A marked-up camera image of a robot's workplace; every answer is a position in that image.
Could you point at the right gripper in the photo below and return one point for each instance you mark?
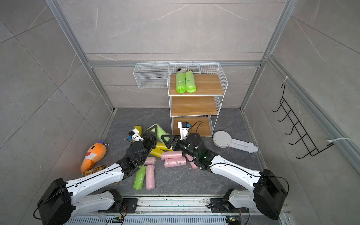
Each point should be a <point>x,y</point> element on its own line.
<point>176,141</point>

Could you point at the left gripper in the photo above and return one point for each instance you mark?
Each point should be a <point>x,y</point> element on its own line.
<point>150,138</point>

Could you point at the green roll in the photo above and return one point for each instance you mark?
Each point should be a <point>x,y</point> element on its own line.
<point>139,178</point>
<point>160,133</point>
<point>180,83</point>
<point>190,82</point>

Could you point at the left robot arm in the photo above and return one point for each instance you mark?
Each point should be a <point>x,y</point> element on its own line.
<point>58,202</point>

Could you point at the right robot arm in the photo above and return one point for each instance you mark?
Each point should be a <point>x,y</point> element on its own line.
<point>266,193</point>

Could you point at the yellow roll middle horizontal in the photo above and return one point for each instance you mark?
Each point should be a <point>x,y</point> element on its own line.
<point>163,147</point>

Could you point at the pink roll upper centre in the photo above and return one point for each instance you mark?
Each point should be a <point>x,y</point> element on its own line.
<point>171,155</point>

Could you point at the yellow roll far left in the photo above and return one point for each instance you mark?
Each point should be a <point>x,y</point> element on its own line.
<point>138,130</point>

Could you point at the yellow roll diagonal centre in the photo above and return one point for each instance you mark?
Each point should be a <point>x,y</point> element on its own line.
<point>157,152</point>

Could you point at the pink roll lower centre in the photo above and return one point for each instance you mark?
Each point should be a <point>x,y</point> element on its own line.
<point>175,162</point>

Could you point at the pink roll left horizontal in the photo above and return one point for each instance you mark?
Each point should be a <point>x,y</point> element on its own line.
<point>150,161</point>

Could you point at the pink roll bottom upright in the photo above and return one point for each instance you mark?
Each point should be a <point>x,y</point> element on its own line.
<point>150,177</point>

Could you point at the pink roll right diagonal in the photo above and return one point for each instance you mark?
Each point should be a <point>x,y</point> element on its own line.
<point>190,159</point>

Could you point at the white round paddle object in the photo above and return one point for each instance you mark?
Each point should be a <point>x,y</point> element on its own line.
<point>222,139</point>

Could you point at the orange carrot plush toy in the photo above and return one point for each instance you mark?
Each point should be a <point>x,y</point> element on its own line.
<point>94,154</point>

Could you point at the brown patterned flat item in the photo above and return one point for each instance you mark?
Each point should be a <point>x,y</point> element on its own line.
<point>94,170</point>

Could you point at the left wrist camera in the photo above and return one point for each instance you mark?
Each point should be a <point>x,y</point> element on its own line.
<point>134,137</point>

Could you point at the white wire three-tier shelf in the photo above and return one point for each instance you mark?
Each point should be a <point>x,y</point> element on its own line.
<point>202,107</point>

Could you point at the white wire wall basket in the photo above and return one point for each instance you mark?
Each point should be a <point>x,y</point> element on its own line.
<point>151,75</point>

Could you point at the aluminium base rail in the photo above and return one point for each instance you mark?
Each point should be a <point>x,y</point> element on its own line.
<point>172,205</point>

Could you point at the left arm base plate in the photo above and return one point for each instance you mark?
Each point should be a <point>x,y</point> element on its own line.
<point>127,205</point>

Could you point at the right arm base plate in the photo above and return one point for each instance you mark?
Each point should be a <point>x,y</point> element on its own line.
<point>217,205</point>

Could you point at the black wire wall hook rack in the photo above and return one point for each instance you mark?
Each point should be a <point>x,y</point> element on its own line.
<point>298,128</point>

